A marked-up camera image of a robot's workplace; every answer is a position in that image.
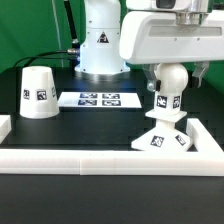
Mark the white U-shaped fence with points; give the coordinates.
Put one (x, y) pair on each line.
(206, 160)

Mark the white lamp bulb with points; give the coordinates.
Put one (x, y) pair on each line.
(174, 79)

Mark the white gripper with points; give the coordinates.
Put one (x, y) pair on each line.
(170, 31)

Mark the white lamp shade cone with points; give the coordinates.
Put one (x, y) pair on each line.
(38, 93)

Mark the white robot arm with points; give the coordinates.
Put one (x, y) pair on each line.
(99, 53)

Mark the white lamp base block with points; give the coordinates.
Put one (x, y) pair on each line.
(164, 136)

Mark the white marker sheet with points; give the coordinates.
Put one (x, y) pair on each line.
(99, 100)

